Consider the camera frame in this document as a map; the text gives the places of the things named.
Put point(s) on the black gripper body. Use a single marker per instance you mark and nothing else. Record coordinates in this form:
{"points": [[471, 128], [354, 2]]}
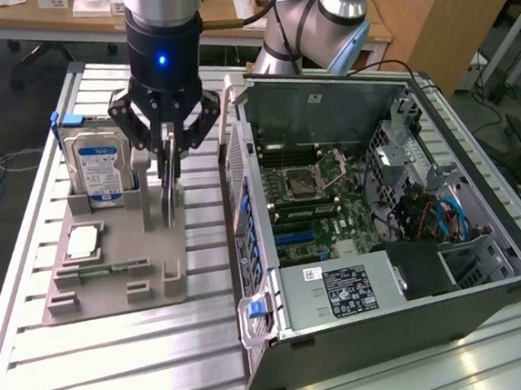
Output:
{"points": [[163, 49]]}

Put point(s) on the green GPU with black cooler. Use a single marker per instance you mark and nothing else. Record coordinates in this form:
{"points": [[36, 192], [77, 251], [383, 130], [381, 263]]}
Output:
{"points": [[168, 205]]}

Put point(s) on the hard disk with blue label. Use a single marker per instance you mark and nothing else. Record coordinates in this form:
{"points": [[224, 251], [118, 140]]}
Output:
{"points": [[96, 167]]}

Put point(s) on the blue disk caddy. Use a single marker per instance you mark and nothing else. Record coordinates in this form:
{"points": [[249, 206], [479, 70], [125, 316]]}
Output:
{"points": [[71, 120]]}

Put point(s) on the white labelled box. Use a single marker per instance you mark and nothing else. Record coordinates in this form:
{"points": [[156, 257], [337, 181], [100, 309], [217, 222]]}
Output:
{"points": [[114, 6]]}

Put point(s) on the white flat box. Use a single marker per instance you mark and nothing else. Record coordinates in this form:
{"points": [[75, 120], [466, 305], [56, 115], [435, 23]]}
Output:
{"points": [[91, 11]]}

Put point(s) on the blue expansion card retainer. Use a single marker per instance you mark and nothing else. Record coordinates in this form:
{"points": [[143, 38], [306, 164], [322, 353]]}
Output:
{"points": [[243, 198]]}

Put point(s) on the white paper stack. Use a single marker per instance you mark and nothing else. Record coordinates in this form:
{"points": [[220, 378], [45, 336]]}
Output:
{"points": [[246, 16]]}

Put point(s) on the black office chair base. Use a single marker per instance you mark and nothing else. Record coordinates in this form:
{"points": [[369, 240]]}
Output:
{"points": [[40, 55]]}

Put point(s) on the CPU socket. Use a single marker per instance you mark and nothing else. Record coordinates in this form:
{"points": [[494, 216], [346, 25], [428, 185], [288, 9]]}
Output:
{"points": [[299, 182]]}

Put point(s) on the metal socket cover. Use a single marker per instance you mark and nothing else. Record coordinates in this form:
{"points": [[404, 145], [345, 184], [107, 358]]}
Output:
{"points": [[320, 164]]}

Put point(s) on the CPU with white cover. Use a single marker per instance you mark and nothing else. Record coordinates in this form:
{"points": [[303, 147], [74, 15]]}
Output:
{"points": [[82, 243]]}

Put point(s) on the wooden desk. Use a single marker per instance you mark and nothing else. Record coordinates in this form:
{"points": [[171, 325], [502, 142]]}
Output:
{"points": [[29, 17]]}

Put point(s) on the black expansion slot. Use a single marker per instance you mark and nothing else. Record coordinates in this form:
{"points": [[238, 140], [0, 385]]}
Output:
{"points": [[291, 228]]}

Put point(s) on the blue expansion slot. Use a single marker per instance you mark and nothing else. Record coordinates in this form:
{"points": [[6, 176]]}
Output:
{"points": [[293, 239]]}

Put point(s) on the green RAM stick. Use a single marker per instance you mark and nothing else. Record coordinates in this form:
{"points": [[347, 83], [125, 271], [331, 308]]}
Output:
{"points": [[98, 271]]}

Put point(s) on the green motherboard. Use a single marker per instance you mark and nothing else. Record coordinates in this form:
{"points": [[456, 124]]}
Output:
{"points": [[294, 255]]}

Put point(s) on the grey parts rack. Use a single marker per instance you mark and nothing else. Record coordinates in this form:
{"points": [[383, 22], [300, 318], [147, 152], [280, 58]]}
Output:
{"points": [[110, 300]]}

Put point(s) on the silver chipset heatsink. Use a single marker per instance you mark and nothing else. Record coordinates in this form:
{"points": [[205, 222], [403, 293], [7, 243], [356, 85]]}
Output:
{"points": [[346, 250]]}

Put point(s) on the blue case latch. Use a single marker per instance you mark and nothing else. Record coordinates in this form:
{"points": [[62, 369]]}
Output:
{"points": [[255, 308]]}

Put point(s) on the perforated metal drive cage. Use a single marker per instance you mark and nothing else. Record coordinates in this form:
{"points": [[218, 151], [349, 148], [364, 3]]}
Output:
{"points": [[400, 161]]}

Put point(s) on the grey power supply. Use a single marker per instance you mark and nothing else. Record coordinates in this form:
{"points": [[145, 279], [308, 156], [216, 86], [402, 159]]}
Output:
{"points": [[296, 307]]}

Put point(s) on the wooden cabinet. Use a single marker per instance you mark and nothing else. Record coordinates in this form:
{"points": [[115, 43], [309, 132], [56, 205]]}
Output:
{"points": [[452, 38]]}

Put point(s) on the open grey PC case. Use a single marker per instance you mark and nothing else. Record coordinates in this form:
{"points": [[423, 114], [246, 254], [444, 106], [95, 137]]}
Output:
{"points": [[412, 336]]}

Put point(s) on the metal disk bay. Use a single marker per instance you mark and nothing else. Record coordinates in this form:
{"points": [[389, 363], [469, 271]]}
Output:
{"points": [[488, 251]]}

